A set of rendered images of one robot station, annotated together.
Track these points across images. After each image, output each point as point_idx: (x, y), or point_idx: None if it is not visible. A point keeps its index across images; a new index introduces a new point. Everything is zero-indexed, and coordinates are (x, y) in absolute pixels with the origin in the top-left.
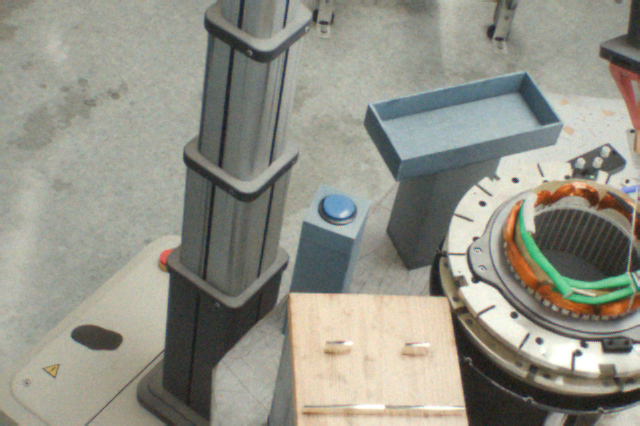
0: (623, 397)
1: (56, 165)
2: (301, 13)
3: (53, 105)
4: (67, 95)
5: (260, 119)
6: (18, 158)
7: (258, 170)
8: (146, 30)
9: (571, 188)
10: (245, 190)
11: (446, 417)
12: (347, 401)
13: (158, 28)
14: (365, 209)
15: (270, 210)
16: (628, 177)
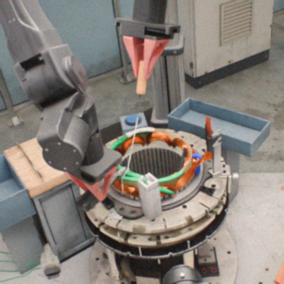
0: (111, 241)
1: (249, 168)
2: (177, 45)
3: (269, 153)
4: (277, 153)
5: (155, 87)
6: (241, 160)
7: (161, 116)
8: None
9: (177, 141)
10: (152, 120)
11: (38, 179)
12: (30, 153)
13: None
14: (141, 125)
15: None
16: (227, 165)
